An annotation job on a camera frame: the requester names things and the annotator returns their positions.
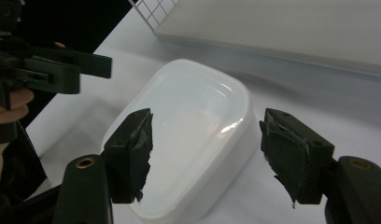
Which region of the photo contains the white wire shelf rack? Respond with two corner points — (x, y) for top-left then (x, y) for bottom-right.
(127, 0), (181, 33)

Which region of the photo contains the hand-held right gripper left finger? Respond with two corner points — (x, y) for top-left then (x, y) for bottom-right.
(101, 107), (154, 205)

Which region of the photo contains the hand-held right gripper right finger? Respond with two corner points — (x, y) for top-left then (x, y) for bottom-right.
(259, 107), (335, 209)

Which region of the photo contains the white square lidded container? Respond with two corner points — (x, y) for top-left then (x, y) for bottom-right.
(101, 58), (263, 224)

